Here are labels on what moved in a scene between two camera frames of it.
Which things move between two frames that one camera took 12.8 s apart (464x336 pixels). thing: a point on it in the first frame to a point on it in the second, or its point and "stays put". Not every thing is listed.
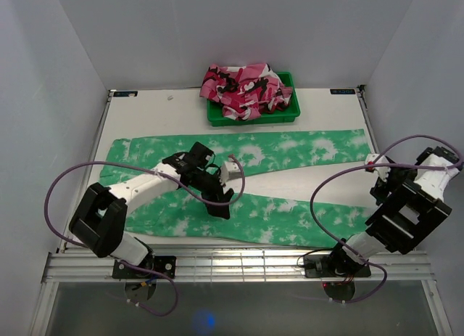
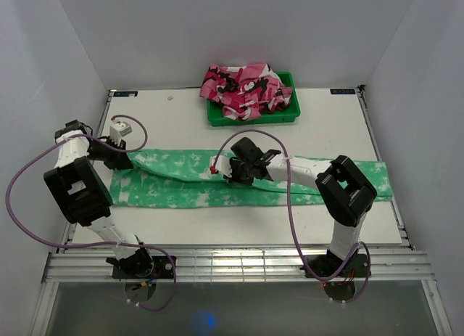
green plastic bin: x=216 y=117 stays put
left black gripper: x=216 y=195 to x=119 y=160
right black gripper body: x=396 y=176 to x=241 y=173
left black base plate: x=165 y=264 stays put
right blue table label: x=342 y=91 stays put
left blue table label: x=126 y=93 stays put
